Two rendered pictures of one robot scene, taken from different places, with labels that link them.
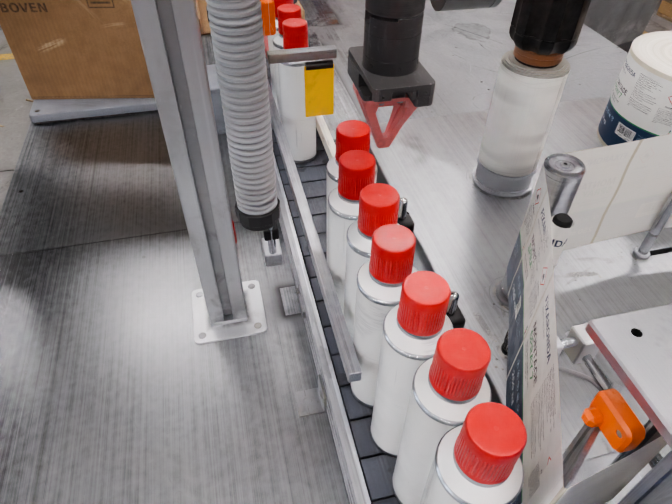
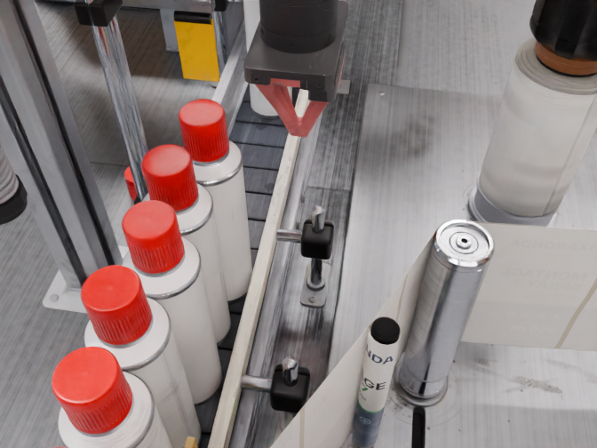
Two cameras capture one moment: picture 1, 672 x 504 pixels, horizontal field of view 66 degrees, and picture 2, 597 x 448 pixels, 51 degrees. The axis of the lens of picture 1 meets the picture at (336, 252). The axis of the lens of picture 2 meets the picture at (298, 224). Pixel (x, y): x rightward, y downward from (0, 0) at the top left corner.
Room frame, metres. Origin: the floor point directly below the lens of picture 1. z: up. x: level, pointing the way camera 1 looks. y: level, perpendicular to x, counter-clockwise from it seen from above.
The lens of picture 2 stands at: (0.14, -0.22, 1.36)
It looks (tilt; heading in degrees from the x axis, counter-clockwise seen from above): 49 degrees down; 23
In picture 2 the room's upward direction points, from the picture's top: straight up
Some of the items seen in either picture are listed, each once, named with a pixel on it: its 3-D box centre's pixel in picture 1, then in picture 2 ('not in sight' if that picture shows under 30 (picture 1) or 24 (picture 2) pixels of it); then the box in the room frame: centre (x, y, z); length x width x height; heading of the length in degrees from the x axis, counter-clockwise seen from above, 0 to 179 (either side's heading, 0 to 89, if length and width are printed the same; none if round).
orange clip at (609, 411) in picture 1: (609, 421); not in sight; (0.14, -0.15, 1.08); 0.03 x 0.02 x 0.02; 14
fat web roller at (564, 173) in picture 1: (537, 237); (438, 322); (0.41, -0.21, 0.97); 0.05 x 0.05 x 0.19
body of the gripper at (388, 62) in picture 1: (391, 46); (298, 9); (0.52, -0.05, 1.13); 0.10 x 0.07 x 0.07; 14
